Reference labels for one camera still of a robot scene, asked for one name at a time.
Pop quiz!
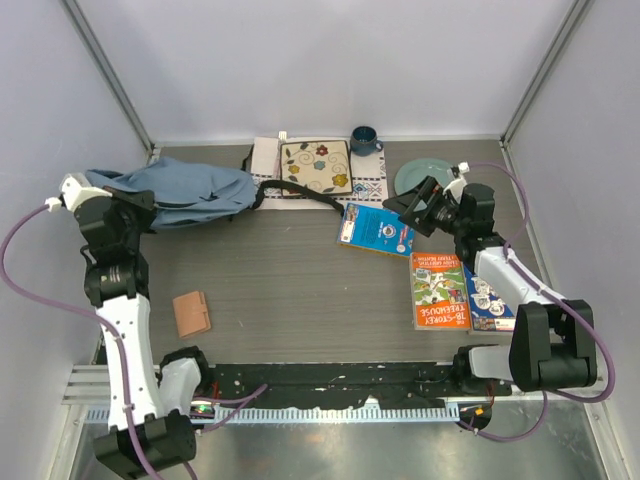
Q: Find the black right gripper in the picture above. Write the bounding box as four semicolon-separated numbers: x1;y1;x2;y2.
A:
382;176;468;238

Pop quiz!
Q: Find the square floral ceramic plate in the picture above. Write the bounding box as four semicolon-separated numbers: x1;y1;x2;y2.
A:
280;140;353;196

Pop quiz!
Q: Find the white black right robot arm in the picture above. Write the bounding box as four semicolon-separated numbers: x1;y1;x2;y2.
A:
383;176;597;395

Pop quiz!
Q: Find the orange treehouse paperback book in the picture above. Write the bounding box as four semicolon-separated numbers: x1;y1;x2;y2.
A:
410;252;471;331

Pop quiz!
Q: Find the tan leather wallet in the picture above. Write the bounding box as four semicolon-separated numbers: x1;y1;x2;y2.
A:
173;291;211;339

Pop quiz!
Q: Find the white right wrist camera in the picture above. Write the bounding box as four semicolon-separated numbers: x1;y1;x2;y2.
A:
444;162;470;201

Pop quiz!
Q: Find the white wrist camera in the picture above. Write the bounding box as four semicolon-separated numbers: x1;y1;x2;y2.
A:
444;162;470;201
44;173;112;213

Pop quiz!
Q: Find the round teal ceramic plate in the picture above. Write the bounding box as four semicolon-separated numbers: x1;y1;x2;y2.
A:
394;158;453;196

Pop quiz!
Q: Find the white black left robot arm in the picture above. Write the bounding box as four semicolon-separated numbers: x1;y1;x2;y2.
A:
72;187;213;479

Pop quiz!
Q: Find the light blue fabric backpack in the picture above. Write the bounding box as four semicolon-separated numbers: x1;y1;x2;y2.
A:
85;157;345;230

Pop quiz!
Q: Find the white slotted cable duct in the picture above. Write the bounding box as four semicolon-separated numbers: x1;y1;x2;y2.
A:
85;403;460;426

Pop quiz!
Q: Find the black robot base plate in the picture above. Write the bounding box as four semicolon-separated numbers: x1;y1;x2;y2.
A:
200;362;511;410

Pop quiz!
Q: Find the bright blue paperback book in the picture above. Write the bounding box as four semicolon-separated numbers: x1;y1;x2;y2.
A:
337;203;414;258

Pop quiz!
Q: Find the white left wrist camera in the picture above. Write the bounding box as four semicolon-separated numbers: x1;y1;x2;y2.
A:
44;173;112;213

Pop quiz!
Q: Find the dark blue cartoon book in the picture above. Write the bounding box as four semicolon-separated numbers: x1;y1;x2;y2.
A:
464;267;515;334

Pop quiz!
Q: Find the dark blue ceramic mug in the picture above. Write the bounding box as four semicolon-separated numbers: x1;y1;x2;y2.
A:
349;125;384;157

